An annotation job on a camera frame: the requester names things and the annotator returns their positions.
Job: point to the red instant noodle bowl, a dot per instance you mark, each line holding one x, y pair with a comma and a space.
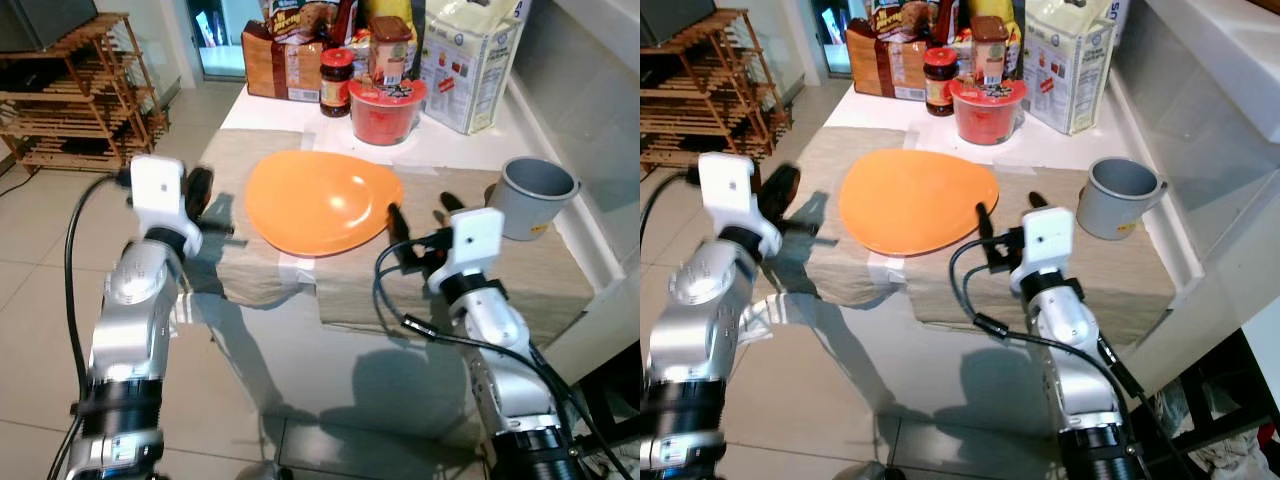
385, 120
985, 120

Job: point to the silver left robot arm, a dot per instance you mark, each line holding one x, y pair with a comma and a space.
130, 320
700, 320

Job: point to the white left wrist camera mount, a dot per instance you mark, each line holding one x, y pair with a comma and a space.
157, 190
725, 185

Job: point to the black appliance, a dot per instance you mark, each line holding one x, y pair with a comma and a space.
40, 22
672, 20

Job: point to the white striped cloth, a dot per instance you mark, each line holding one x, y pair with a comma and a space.
195, 318
768, 320

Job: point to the brown food package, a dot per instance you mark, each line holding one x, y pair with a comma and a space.
280, 70
880, 68

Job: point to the wooden slatted rack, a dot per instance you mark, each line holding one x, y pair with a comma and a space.
700, 105
80, 110

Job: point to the printed snack bag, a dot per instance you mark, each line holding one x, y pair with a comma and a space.
300, 20
900, 18

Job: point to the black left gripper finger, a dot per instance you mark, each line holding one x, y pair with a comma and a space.
200, 185
780, 185

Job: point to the brown-lidded jar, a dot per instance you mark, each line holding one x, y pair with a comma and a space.
390, 55
989, 52

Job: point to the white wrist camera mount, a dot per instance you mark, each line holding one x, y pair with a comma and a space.
725, 185
475, 240
157, 190
1050, 240

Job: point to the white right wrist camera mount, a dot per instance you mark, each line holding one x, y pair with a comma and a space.
1050, 240
475, 240

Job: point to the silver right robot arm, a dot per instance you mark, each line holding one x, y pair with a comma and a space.
500, 340
1075, 340

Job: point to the white printed carton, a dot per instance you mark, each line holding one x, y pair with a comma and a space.
470, 70
1070, 70

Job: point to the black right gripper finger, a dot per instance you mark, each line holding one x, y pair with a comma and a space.
400, 225
985, 222
453, 205
1038, 202

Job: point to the yellow food package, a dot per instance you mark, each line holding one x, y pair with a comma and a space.
1000, 8
390, 8

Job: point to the dark sauce jar red lid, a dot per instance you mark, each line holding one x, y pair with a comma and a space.
337, 90
940, 88

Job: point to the grey plastic mug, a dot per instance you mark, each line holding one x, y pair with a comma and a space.
525, 205
1115, 205

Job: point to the orange plastic plate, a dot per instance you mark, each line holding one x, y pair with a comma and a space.
905, 200
310, 200

